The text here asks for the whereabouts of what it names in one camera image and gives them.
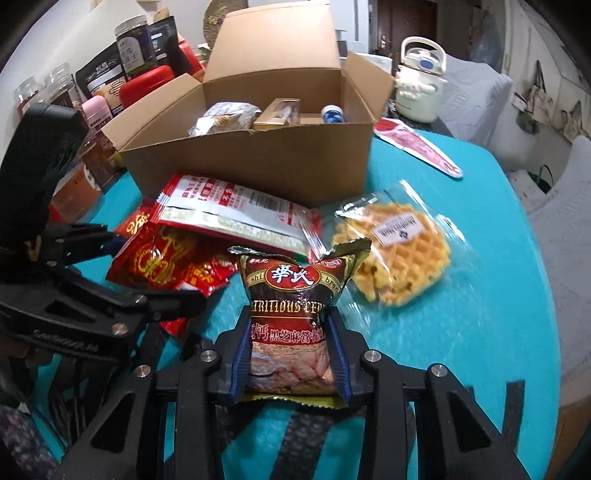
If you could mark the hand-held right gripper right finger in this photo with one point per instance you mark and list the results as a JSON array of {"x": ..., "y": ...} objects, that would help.
[{"x": 339, "y": 355}]

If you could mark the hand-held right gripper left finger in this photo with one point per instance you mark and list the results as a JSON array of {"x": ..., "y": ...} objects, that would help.
[{"x": 240, "y": 350}]

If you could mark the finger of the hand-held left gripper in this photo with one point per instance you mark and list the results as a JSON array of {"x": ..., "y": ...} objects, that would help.
[
  {"x": 180, "y": 304},
  {"x": 83, "y": 242}
]

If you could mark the large red candy packet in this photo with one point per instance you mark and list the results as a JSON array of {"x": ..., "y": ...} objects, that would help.
[{"x": 157, "y": 263}]

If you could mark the brown cereal packet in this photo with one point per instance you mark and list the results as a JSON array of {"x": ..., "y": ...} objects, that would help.
[{"x": 286, "y": 323}]

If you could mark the small red candy packet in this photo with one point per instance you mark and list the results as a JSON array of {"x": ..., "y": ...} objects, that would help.
[{"x": 134, "y": 224}]

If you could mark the red and white packet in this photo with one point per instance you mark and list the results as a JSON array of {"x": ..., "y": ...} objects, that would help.
[{"x": 221, "y": 207}]

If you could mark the clear waffle packet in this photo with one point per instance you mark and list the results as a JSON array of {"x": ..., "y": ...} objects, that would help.
[{"x": 406, "y": 258}]

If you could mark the brown cardboard box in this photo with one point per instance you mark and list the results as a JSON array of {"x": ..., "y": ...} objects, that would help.
[{"x": 231, "y": 166}]

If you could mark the white snack packet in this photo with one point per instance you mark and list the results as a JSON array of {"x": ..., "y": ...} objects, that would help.
[{"x": 221, "y": 117}]

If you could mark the gold rectangular box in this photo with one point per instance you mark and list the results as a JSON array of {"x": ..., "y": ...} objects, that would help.
[{"x": 272, "y": 121}]

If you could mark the blue tablet tube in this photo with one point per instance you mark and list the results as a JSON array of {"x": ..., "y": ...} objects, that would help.
[{"x": 332, "y": 114}]

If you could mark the wide clear jar red content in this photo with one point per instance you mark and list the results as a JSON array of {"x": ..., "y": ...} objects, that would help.
[{"x": 78, "y": 194}]

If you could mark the brown content labelled jar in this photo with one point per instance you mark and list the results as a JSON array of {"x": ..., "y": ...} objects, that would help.
[{"x": 99, "y": 159}]

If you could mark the clear spice jar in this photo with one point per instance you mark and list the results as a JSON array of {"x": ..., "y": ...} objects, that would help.
[
  {"x": 62, "y": 87},
  {"x": 27, "y": 94}
]

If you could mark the pink bottle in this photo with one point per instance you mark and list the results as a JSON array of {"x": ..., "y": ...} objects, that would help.
[{"x": 98, "y": 113}]

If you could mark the black pouch white label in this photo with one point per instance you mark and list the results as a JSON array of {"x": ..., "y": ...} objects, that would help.
[{"x": 99, "y": 78}]

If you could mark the teal bubble mat black print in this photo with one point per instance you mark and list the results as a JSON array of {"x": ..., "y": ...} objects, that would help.
[{"x": 461, "y": 346}]

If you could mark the red plastic container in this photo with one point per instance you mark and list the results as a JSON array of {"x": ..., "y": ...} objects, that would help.
[{"x": 145, "y": 87}]

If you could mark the tall jar green label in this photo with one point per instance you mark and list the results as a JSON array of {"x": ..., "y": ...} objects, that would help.
[{"x": 134, "y": 46}]

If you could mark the plain black pouch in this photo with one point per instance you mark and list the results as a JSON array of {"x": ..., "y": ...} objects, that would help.
[{"x": 166, "y": 41}]

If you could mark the red gift box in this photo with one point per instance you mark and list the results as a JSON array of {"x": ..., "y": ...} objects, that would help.
[{"x": 191, "y": 60}]

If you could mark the floral patterned clothing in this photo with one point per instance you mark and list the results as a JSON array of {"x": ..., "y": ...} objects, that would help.
[{"x": 21, "y": 434}]

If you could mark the flat pink red packet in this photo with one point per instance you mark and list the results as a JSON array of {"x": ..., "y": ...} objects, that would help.
[{"x": 415, "y": 143}]

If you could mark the woven round tray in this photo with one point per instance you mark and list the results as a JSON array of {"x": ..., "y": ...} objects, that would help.
[{"x": 219, "y": 14}]

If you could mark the grey covered chair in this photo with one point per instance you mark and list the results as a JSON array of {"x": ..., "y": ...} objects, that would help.
[
  {"x": 475, "y": 101},
  {"x": 563, "y": 198}
]

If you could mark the white character kettle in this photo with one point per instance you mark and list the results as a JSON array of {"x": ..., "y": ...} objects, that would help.
[{"x": 422, "y": 87}]

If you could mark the beige tote bag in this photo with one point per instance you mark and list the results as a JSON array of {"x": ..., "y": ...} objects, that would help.
[{"x": 533, "y": 101}]

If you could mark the dark brown door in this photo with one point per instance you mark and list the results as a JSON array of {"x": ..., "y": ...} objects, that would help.
[{"x": 406, "y": 25}]

